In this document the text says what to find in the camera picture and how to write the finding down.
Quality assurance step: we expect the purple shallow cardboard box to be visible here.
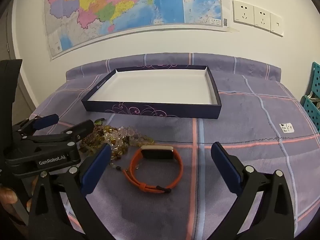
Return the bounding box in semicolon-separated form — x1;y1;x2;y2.
81;65;222;119

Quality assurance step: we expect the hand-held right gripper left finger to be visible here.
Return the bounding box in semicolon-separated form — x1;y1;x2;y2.
27;144;113;240

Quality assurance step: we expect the person's left hand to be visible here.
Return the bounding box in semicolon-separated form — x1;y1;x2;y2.
0;186;18;216

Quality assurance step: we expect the clear and yellow bead necklace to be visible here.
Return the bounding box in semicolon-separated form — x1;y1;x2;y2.
104;126;155;147

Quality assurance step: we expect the orange strap smart watch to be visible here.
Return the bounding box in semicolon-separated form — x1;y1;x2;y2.
124;144;184;194

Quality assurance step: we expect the amber bead necklace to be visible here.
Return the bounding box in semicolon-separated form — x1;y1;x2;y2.
80;124;129;170

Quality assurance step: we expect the purple plaid blanket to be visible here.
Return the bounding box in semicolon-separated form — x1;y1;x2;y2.
27;52;320;240

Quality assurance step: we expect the teal perforated plastic crate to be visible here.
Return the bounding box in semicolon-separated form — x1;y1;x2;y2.
300;62;320;133

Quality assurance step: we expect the colourful wall map poster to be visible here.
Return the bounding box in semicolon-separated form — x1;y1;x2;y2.
44;0;239;60

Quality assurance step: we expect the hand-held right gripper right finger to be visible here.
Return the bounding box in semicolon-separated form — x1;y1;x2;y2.
211;141;300;240

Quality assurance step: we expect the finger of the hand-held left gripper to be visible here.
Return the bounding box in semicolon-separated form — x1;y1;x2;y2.
14;114;60;137
25;119;95;147

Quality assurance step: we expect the grey door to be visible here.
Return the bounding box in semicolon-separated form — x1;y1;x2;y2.
0;12;38;120

